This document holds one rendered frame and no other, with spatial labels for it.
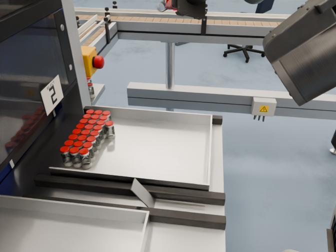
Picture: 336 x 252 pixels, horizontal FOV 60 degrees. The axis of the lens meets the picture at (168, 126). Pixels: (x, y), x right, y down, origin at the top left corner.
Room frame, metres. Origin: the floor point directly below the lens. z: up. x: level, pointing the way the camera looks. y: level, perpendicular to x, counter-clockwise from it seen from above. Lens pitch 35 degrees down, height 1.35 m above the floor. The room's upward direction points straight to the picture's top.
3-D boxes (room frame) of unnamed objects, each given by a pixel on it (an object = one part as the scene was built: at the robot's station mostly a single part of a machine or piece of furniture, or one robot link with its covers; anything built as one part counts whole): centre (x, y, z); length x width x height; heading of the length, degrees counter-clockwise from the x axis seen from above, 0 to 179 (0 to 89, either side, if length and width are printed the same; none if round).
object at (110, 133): (0.60, 0.15, 0.90); 0.02 x 0.02 x 0.05
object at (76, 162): (0.58, 0.20, 0.90); 0.18 x 0.02 x 0.05; 172
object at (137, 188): (0.38, 0.00, 0.91); 0.14 x 0.03 x 0.06; 82
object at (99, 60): (0.83, 0.21, 0.99); 0.04 x 0.04 x 0.04; 82
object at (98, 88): (0.86, 0.30, 0.87); 0.14 x 0.13 x 0.02; 82
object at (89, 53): (0.84, 0.26, 0.99); 0.08 x 0.07 x 0.07; 82
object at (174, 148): (0.56, 0.07, 0.90); 0.34 x 0.26 x 0.04; 82
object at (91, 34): (1.14, 0.36, 0.92); 0.69 x 0.15 x 0.16; 172
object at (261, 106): (1.38, -0.53, 0.50); 0.12 x 0.05 x 0.09; 82
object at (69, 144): (0.58, 0.22, 0.90); 0.18 x 0.02 x 0.05; 172
